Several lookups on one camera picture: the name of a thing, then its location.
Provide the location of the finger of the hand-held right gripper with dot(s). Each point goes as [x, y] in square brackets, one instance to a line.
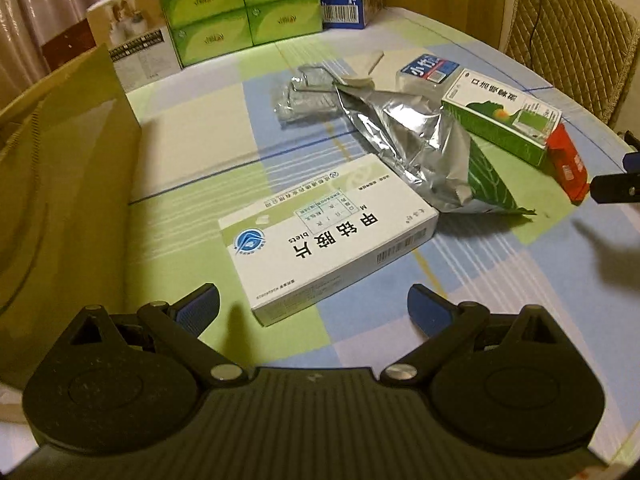
[632, 161]
[615, 189]

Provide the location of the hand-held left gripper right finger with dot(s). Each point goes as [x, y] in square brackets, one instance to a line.
[427, 307]

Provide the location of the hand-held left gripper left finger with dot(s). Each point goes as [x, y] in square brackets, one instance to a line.
[197, 307]

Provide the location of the small red box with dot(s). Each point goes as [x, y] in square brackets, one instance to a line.
[567, 160]

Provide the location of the green and white medicine box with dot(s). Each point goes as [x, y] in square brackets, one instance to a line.
[495, 115]

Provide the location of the silver foil bag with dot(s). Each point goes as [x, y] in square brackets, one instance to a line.
[410, 135]

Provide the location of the brown cardboard box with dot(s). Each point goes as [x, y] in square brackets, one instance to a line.
[60, 185]

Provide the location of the clear plastic box blue label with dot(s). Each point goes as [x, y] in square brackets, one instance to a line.
[425, 72]

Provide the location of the chair with quilted cover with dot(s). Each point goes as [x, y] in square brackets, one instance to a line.
[575, 35]

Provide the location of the clear bag of metal parts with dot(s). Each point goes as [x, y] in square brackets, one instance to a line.
[300, 100]

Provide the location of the white plastic spoon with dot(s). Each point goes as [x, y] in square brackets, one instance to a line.
[375, 60]

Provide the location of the white product carton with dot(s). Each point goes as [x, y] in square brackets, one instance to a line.
[135, 35]

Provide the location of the dark red patterned box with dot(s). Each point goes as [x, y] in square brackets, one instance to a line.
[67, 47]

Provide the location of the stack of green tissue packs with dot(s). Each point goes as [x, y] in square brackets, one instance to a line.
[215, 10]

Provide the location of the shimmering pale curtain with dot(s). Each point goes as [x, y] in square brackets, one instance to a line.
[45, 0]

